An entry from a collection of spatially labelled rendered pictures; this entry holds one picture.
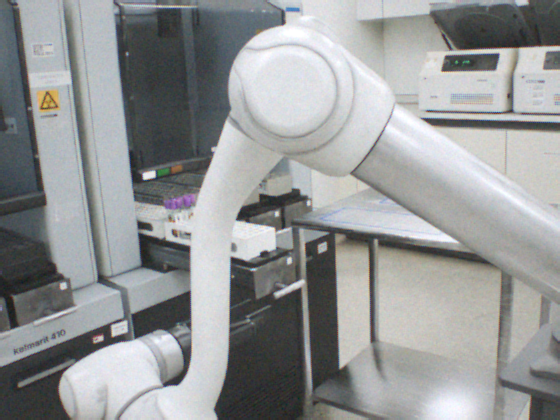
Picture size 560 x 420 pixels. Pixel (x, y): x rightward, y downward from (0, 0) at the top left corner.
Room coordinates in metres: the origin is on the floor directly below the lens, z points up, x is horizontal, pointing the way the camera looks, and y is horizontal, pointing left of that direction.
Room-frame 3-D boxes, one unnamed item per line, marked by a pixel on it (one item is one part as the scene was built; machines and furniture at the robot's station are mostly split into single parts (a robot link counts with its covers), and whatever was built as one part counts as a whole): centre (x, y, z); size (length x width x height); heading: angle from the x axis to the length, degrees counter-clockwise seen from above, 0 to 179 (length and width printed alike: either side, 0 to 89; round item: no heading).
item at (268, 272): (1.46, 0.26, 0.78); 0.73 x 0.14 x 0.09; 48
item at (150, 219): (1.58, 0.39, 0.83); 0.30 x 0.10 x 0.06; 48
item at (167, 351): (0.93, 0.23, 0.75); 0.09 x 0.06 x 0.09; 47
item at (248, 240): (1.37, 0.16, 0.83); 0.30 x 0.10 x 0.06; 48
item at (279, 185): (1.85, 0.00, 0.85); 0.12 x 0.02 x 0.06; 136
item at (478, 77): (3.58, -1.28, 1.22); 0.62 x 0.56 x 0.64; 136
